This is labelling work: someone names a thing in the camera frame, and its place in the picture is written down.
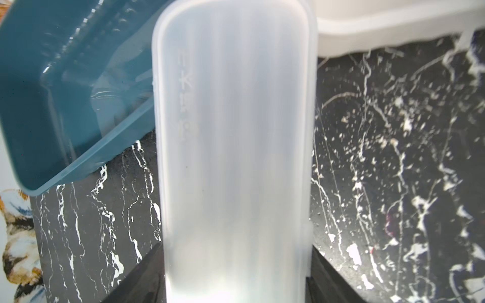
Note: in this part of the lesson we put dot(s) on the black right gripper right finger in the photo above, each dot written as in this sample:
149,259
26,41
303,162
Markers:
325,285

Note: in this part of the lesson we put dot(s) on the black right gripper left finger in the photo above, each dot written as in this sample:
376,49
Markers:
145,283

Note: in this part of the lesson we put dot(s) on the clear pencil case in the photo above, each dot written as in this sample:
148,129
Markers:
234,91

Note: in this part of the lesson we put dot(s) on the teal plastic storage box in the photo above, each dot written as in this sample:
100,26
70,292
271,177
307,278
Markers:
76,86

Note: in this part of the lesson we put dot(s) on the white plastic storage box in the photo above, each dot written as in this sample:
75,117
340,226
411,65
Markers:
358,26

